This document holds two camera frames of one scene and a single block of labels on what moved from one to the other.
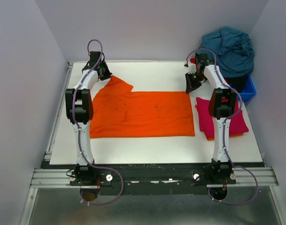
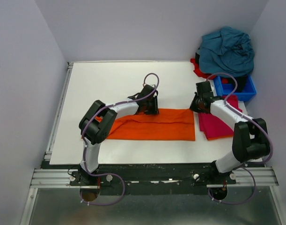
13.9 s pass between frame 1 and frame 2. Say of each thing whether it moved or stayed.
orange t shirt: moved
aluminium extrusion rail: stayed
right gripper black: moved
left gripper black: moved
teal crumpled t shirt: stayed
